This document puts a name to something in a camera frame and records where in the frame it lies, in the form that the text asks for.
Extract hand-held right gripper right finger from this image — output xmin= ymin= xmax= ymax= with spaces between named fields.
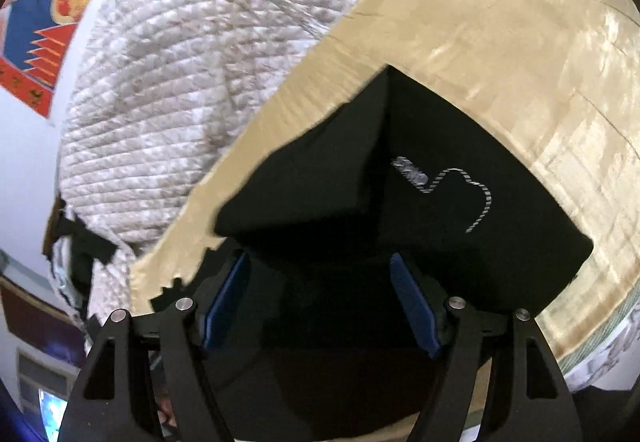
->
xmin=389 ymin=252 xmax=585 ymax=442

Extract bright window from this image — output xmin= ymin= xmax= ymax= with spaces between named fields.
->
xmin=17 ymin=347 xmax=70 ymax=442

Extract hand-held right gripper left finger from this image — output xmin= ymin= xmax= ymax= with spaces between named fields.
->
xmin=56 ymin=246 xmax=252 ymax=442

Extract golden satin blanket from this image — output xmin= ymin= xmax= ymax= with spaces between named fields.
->
xmin=129 ymin=0 xmax=640 ymax=442

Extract floral quilted bedspread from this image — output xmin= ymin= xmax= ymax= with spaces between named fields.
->
xmin=47 ymin=0 xmax=640 ymax=393

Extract dark brown furniture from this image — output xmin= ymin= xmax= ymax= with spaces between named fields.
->
xmin=0 ymin=272 xmax=87 ymax=368

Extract black pants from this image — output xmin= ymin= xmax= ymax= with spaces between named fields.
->
xmin=200 ymin=64 xmax=595 ymax=440

